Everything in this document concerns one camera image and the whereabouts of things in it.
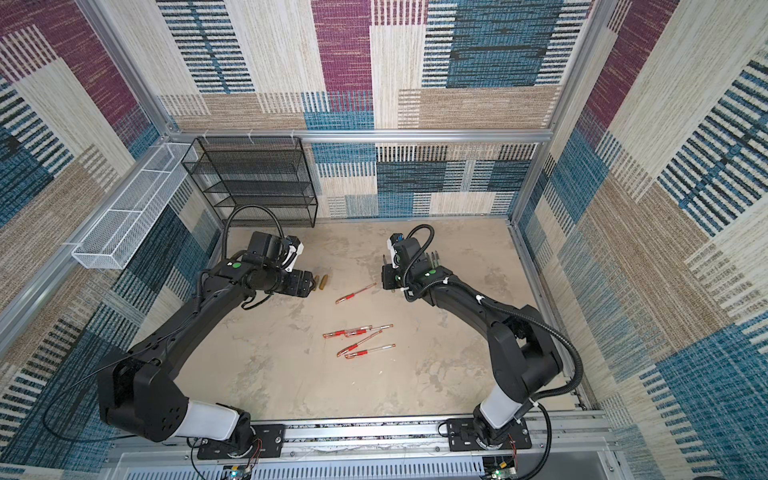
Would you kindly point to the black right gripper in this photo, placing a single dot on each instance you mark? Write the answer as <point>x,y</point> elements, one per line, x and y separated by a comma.
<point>387,272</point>

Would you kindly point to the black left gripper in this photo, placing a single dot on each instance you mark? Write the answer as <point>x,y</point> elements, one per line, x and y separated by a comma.
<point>295,288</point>

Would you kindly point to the red gel pen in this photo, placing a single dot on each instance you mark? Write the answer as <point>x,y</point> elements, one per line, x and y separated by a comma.
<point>365,330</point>
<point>360,353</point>
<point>337,333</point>
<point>355,293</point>

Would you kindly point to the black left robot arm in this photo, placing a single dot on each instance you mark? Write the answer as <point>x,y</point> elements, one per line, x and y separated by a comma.
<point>136,389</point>

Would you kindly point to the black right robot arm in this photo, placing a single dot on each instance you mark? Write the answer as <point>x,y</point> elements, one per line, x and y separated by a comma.
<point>530,359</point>

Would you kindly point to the red gel pen bottom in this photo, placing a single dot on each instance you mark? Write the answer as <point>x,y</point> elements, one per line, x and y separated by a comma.
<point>360,353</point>

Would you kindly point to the red gel pen diagonal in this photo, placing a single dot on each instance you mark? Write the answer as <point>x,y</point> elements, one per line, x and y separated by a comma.
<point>354,346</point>

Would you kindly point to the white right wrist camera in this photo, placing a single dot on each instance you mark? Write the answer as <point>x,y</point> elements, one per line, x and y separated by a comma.
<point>398,251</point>

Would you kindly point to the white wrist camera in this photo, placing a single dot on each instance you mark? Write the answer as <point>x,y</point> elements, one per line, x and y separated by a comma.
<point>293,249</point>
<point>398,251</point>

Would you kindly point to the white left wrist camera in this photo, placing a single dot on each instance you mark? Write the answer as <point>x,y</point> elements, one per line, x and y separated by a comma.
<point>293,249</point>

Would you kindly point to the black wire mesh shelf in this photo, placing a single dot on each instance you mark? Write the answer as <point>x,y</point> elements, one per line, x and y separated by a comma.
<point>273,172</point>

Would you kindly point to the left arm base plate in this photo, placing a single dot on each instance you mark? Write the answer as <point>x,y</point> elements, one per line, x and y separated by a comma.
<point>264,441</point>

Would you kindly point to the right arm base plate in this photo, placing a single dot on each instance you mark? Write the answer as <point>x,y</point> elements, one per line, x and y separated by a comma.
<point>463,436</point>

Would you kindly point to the white wire mesh basket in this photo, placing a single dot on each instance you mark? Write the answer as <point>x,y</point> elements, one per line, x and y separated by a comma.
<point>118,233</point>

